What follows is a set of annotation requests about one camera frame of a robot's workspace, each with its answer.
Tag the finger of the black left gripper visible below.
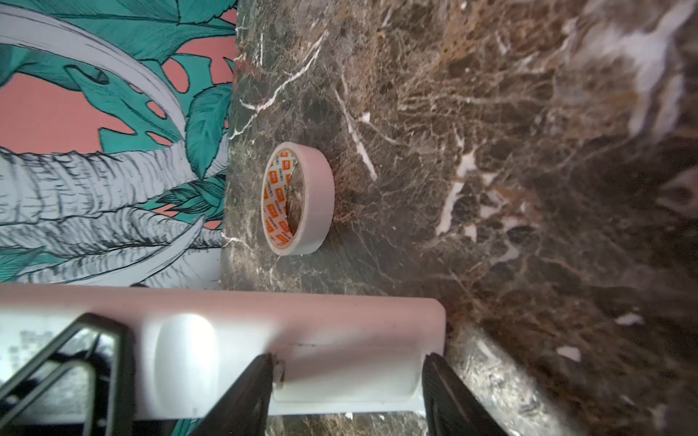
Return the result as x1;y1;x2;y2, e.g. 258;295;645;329
1;312;136;435

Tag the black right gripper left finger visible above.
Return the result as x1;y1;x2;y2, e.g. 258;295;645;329
191;354;274;436

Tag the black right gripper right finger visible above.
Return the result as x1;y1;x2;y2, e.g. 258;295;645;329
422;354;506;436

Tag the beige masking tape roll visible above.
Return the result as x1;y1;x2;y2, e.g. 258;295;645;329
261;142;336;256

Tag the white remote control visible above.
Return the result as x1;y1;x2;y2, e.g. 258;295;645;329
1;283;446;420

